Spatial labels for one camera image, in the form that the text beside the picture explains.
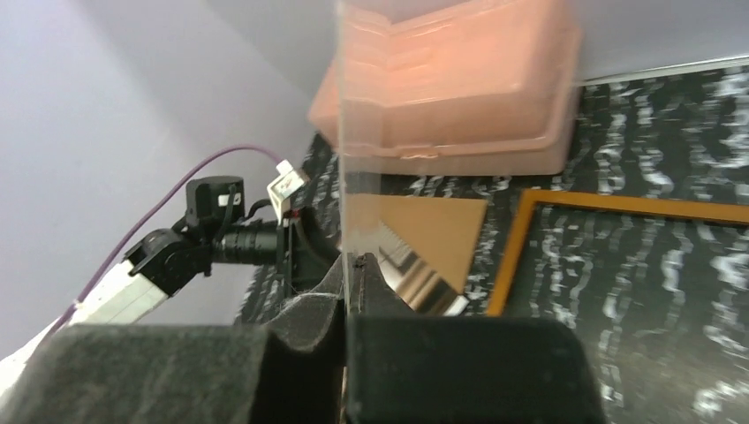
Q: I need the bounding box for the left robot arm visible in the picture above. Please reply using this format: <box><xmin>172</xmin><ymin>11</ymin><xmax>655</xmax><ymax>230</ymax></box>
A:
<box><xmin>66</xmin><ymin>173</ymin><xmax>339</xmax><ymax>325</ymax></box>

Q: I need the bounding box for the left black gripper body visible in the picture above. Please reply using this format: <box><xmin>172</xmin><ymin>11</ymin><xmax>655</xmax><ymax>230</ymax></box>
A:
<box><xmin>184</xmin><ymin>176</ymin><xmax>288</xmax><ymax>278</ymax></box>

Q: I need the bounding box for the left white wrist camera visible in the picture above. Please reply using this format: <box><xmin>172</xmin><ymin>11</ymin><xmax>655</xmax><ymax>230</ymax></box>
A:
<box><xmin>267</xmin><ymin>160</ymin><xmax>309</xmax><ymax>225</ymax></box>

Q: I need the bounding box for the pink plastic storage box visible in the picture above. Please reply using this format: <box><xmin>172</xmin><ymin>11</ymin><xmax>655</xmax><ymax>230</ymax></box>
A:
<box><xmin>308</xmin><ymin>0</ymin><xmax>583</xmax><ymax>177</ymax></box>

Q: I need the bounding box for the clear acrylic sheet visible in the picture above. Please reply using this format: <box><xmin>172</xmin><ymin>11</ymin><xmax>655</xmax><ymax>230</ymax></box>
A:
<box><xmin>335</xmin><ymin>1</ymin><xmax>582</xmax><ymax>315</ymax></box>

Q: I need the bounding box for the brown cardboard backing board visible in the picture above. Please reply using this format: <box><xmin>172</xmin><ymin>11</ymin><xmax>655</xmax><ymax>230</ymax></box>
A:
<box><xmin>341</xmin><ymin>193</ymin><xmax>488</xmax><ymax>293</ymax></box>

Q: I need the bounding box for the brown wooden picture frame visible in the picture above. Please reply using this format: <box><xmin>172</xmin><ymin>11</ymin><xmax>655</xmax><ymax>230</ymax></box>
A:
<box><xmin>485</xmin><ymin>189</ymin><xmax>748</xmax><ymax>316</ymax></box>

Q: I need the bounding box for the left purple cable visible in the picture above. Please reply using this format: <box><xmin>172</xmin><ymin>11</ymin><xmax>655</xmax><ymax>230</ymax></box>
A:
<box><xmin>49</xmin><ymin>145</ymin><xmax>285</xmax><ymax>335</ymax></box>

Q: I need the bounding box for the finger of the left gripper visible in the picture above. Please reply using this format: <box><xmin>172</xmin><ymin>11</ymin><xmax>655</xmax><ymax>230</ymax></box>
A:
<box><xmin>290</xmin><ymin>207</ymin><xmax>340</xmax><ymax>292</ymax></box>

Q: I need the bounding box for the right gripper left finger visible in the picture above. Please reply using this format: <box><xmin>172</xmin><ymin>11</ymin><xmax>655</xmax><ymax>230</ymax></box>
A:
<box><xmin>1</xmin><ymin>261</ymin><xmax>344</xmax><ymax>423</ymax></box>

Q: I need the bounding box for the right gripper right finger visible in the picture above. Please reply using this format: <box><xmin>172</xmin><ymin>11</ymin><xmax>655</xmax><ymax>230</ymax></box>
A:
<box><xmin>346</xmin><ymin>254</ymin><xmax>607</xmax><ymax>423</ymax></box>

